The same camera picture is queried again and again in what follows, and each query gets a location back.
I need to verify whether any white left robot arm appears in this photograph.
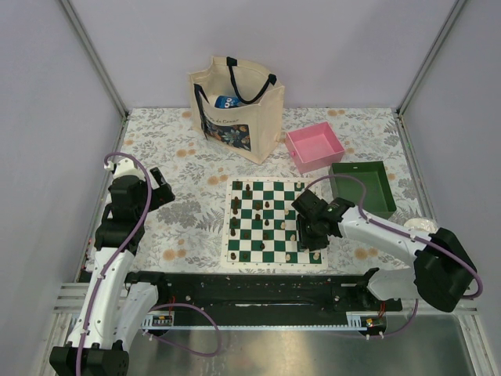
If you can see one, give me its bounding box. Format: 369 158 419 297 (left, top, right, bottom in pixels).
49 161 175 375

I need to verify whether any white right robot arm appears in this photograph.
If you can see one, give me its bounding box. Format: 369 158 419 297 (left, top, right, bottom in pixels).
292 190 478 313

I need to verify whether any green white chess board mat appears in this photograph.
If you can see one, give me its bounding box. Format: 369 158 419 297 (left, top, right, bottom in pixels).
221 177 328 272

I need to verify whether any green plastic tray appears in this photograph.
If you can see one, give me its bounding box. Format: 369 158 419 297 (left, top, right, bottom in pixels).
329 161 396 219

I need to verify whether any floral tablecloth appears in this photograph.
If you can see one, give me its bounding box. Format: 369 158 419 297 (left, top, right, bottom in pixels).
121 108 427 273

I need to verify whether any pink plastic box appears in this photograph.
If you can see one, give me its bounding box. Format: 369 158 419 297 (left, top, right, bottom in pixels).
285 121 345 174

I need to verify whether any toilet paper roll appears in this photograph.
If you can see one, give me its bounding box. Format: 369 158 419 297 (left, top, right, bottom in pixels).
404 218 438 233

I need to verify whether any beige canvas tote bag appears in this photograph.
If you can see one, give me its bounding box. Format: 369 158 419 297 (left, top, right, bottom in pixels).
189 56 285 164

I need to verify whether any blue white can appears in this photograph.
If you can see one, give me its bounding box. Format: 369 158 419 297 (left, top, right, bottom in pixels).
214 96 241 109

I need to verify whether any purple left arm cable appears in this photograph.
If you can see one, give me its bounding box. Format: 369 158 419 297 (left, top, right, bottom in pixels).
72 151 222 376

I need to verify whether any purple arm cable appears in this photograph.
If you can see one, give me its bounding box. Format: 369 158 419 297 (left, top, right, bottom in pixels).
301 175 485 340
72 151 222 376

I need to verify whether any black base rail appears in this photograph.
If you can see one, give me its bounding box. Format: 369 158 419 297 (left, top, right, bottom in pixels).
118 270 402 331

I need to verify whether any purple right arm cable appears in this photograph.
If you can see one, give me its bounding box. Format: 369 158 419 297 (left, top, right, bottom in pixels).
301 175 485 340

